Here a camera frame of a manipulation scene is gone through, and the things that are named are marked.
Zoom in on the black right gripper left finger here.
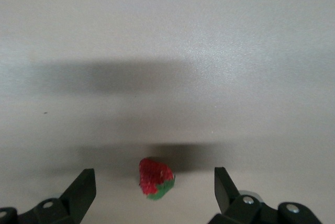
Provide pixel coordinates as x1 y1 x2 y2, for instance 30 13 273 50
0 168 97 224

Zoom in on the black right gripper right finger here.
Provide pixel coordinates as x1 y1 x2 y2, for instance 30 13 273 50
206 166 324 224

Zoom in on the red strawberry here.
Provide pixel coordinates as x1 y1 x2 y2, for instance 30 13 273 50
138 157 175 200

